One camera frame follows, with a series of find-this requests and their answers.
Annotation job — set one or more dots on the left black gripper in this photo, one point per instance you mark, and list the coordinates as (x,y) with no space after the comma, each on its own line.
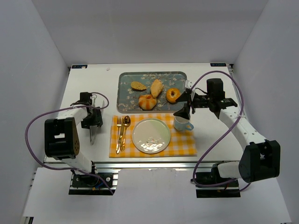
(96,118)

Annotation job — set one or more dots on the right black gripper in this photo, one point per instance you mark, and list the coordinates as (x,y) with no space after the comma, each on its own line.
(190,102)

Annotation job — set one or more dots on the metal serving tongs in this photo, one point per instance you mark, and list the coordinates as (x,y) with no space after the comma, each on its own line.
(93,132)

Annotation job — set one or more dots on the brown seeded bread slice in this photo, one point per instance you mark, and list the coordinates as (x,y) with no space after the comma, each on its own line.
(137,86)

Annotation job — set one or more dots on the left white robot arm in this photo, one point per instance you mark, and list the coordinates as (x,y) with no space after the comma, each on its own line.
(61,136)

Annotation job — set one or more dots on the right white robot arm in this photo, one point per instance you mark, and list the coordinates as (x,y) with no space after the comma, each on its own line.
(261,157)

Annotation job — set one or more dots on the long pale bread loaf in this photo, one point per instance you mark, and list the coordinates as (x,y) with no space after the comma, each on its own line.
(156,88)

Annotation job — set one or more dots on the round twisted bread roll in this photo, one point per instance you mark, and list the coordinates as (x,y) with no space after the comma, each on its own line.
(147,102)

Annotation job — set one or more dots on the white and blue cup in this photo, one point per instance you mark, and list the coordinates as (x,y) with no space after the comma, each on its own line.
(182,124)

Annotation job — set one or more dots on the gold fork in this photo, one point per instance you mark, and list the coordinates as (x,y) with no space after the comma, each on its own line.
(119,122)

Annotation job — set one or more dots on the blue floral tray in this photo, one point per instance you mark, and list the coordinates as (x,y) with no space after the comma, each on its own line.
(144,92)

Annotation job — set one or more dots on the gold spoon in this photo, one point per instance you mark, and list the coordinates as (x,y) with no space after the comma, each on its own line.
(127,122)

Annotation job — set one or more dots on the gold knife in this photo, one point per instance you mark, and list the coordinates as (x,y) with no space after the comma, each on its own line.
(121,134)

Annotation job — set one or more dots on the yellow checkered placemat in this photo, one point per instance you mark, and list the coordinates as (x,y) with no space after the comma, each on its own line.
(182,142)

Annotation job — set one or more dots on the white and green plate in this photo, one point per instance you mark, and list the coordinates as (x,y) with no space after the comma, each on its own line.
(151,136)

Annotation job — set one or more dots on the right blue corner label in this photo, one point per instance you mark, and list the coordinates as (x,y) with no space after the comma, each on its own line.
(218,64)

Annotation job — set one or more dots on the blue corner label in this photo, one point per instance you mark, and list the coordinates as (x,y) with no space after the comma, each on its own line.
(218,64)
(84,66)

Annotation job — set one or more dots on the left blue corner label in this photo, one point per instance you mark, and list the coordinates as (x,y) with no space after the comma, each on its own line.
(84,66)

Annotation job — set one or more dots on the orange ring donut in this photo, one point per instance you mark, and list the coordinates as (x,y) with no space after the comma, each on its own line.
(172,95)

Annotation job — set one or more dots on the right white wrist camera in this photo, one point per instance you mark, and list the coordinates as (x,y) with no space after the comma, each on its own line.
(190,92)

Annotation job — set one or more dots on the aluminium front rail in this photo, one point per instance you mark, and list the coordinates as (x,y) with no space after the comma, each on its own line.
(145,165)

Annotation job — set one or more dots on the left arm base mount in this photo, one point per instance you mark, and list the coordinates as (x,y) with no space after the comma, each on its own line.
(91,186)

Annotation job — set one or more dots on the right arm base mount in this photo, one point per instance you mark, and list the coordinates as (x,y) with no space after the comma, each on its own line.
(214,185)

